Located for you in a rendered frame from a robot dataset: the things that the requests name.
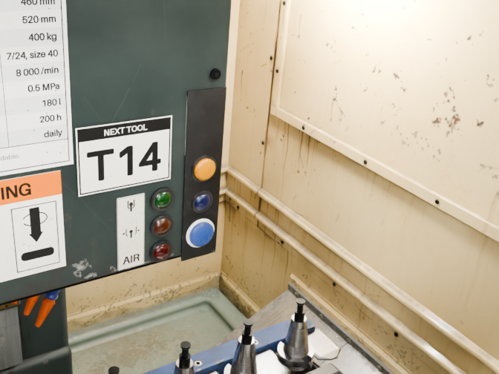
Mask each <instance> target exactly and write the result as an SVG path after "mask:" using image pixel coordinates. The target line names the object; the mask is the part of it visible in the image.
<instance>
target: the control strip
mask: <svg viewBox="0 0 499 374"><path fill-rule="evenodd" d="M225 107H226V87H220V88H208V89H201V90H195V91H187V110H186V147H185V166H184V185H183V223H182V242H181V261H184V260H189V259H192V258H195V257H200V256H203V255H207V254H211V253H213V252H215V250H216V239H217V227H218V206H219V195H220V184H221V162H222V151H223V140H224V118H225ZM206 158H209V159H211V160H212V161H214V163H215V173H214V174H213V175H212V176H211V177H210V178H209V179H208V180H199V179H198V178H197V177H196V176H195V166H196V165H197V164H198V162H199V161H201V160H202V159H206ZM165 191H166V192H168V193H170V195H171V196H172V201H171V203H170V204H169V206H167V207H166V208H164V209H159V208H158V207H156V205H155V199H156V197H157V195H158V194H160V193H162V192H165ZM202 194H208V195H209V196H210V200H211V201H210V204H209V206H208V207H207V208H206V209H204V210H197V209H196V208H195V201H196V199H197V198H198V197H199V196H201V195H202ZM174 199H175V195H174V192H173V191H172V190H171V189H170V188H165V187H164V188H159V189H158V190H156V191H155V192H154V193H153V195H152V196H151V200H150V204H151V207H152V208H153V209H154V210H155V211H165V210H167V209H168V208H169V207H170V206H171V205H172V204H173V202H174ZM161 219H168V220H170V222H171V228H170V230H169V231H168V232H167V233H165V234H162V235H159V234H156V233H155V231H154V227H155V225H156V223H157V222H158V221H159V220H161ZM201 222H207V223H210V224H211V225H212V226H213V229H214V234H213V237H212V239H211V240H210V241H209V242H208V243H207V244H206V245H204V246H194V245H193V244H192V243H191V242H190V240H189V234H190V231H191V230H192V228H193V227H194V226H195V225H197V224H198V223H201ZM173 225H174V221H173V219H172V218H171V217H170V216H169V215H167V214H161V215H159V216H157V217H156V218H155V219H153V221H152V222H151V225H150V232H151V233H152V234H153V235H154V236H155V237H164V236H166V235H167V234H168V233H169V232H170V231H171V230H172V228H173ZM162 244H166V245H168V246H169V247H170V253H169V255H168V257H166V258H165V259H163V260H157V259H156V258H155V257H154V251H155V249H156V248H157V247H158V246H160V245H162ZM172 250H173V247H172V244H171V243H170V242H169V241H167V240H160V241H158V242H156V243H155V244H154V245H153V246H152V248H151V250H150V258H151V259H152V260H153V261H154V262H157V263H160V262H163V261H165V260H167V259H168V258H169V257H170V255H171V254H172Z"/></svg>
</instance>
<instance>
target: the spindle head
mask: <svg viewBox="0 0 499 374"><path fill-rule="evenodd" d="M231 3H232V0H66V15H67V31H68V61H69V77H70V92H71V123H72V139H73V155H74V164H70V165H62V166H57V167H53V168H44V169H39V170H35V171H26V172H22V173H17V174H8V175H4V176H0V180H6V179H11V178H16V177H24V176H29V175H34V174H42V173H46V172H51V171H59V170H60V171H61V184H62V208H63V221H64V234H65V259H66V266H63V267H59V268H56V269H51V270H47V271H44V272H39V273H36V274H32V275H27V276H24V277H20V278H15V279H12V280H6V281H4V282H1V283H0V306H2V305H5V304H10V303H13V302H16V301H21V300H24V299H27V298H32V297H35V296H38V295H43V294H46V293H49V292H54V291H57V290H60V289H65V288H68V287H71V286H76V285H79V284H82V283H87V282H90V281H95V280H98V279H101V278H106V277H109V276H112V275H117V274H119V273H123V272H127V271H131V270H134V269H139V268H142V267H144V266H150V265H153V264H156V263H157V262H154V261H153V260H152V259H151V258H150V250H151V248H152V246H153V245H154V244H155V243H156V242H158V241H160V240H167V241H169V242H170V243H171V244H172V247H173V250H172V254H171V255H170V257H169V258H168V259H167V260H171V259H175V258H178V257H181V242H182V223H183V185H184V166H185V141H186V103H187V91H195V90H201V89H208V88H220V87H226V71H227V59H228V48H229V26H230V15H231ZM168 115H172V154H171V179H168V180H161V181H157V182H153V183H146V184H142V185H138V186H131V187H127V188H120V189H116V190H111V191H104V192H100V193H96V194H89V195H85V196H81V197H78V188H77V172H76V140H75V128H80V127H85V126H92V125H101V124H108V123H113V122H124V121H129V120H135V119H145V118H152V117H161V116H168ZM164 187H165V188H170V189H171V190H172V191H173V192H174V195H175V199H174V202H173V204H172V205H171V206H170V207H169V208H168V209H167V210H165V211H155V210H154V209H153V208H152V207H151V204H150V200H151V196H152V195H153V193H154V192H155V191H156V190H158V189H159V188H164ZM142 193H144V194H145V231H144V264H142V265H139V266H134V267H131V268H128V269H123V270H120V271H118V270H117V198H121V197H128V196H132V195H136V194H142ZM161 214H167V215H169V216H170V217H171V218H172V219H173V221H174V225H173V228H172V230H171V231H170V232H169V233H168V234H167V235H166V236H164V237H155V236H154V235H153V234H152V233H151V232H150V225H151V222H152V221H153V219H155V218H156V217H157V216H159V215H161ZM167 260H165V261H167Z"/></svg>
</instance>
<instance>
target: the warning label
mask: <svg viewBox="0 0 499 374"><path fill-rule="evenodd" d="M63 266H66V259H65V234H64V221H63V208H62V184H61V171H60V170H59V171H51V172H46V173H42V174H34V175H29V176H24V177H16V178H11V179H6V180H0V283H1V282H4V281H8V280H12V279H15V278H20V277H24V276H27V275H32V274H36V273H39V272H44V271H47V270H51V269H56V268H59V267H63Z"/></svg>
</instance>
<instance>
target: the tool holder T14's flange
mask: <svg viewBox="0 0 499 374"><path fill-rule="evenodd" d="M283 346H284V344H283V343H282V342H280V343H279V344H278V351H277V356H278V358H279V359H280V360H281V361H282V362H283V363H285V364H286V365H287V366H288V367H289V368H290V369H291V372H290V373H295V374H299V373H303V372H304V370H303V368H305V367H309V368H311V367H312V366H313V358H314V347H313V345H312V344H311V343H310V342H309V353H308V354H307V355H306V356H305V357H303V358H291V357H290V356H288V355H286V354H285V353H284V351H283Z"/></svg>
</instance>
